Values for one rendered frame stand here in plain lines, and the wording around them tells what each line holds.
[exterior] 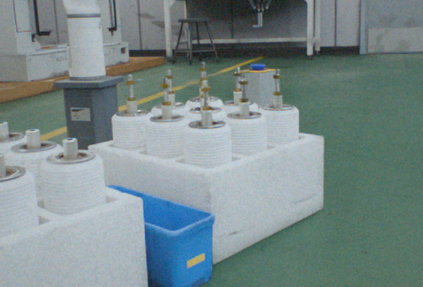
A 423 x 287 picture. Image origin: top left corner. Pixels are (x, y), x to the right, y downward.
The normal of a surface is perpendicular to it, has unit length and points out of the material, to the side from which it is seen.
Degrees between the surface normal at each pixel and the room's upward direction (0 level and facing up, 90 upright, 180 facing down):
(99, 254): 90
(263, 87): 90
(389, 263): 0
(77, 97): 92
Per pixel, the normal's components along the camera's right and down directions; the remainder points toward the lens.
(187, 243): 0.73, 0.15
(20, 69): -0.30, 0.22
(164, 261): -0.68, 0.22
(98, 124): 0.43, 0.12
